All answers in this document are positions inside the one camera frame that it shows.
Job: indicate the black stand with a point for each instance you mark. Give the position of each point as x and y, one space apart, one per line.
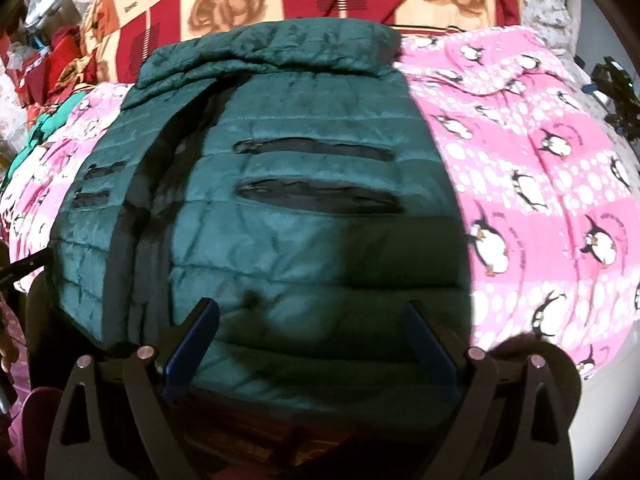
617 90

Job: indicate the pile of red clothes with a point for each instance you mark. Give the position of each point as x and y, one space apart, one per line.
55 65

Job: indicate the clear plastic bag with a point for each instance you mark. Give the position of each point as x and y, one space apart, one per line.
45 12

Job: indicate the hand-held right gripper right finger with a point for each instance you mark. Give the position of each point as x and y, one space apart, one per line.
430 355

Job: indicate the grey floral sheet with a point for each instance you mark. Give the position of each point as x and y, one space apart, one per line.
550 5

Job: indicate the yellow brown cloth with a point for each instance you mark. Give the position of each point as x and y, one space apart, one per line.
77 72

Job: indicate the pink penguin print blanket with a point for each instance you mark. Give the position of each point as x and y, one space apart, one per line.
530 170

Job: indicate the rose patterned checkered quilt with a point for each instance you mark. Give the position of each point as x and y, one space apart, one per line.
250 0

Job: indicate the green cloth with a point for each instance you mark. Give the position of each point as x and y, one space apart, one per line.
42 130

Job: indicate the green quilted jacket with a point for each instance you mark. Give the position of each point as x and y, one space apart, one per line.
300 125

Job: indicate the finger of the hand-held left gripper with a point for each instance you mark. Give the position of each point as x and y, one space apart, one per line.
25 264

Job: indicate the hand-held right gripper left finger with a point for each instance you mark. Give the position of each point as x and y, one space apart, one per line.
192 350

